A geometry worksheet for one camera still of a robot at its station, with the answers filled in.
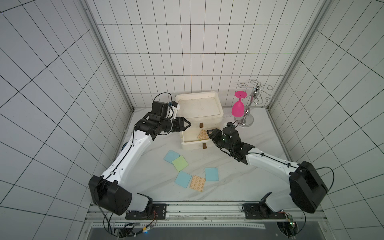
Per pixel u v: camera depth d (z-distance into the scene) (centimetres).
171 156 93
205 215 73
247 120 113
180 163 90
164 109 59
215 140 74
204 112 86
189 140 86
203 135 92
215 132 77
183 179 84
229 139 63
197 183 82
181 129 64
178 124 64
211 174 86
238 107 96
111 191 38
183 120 67
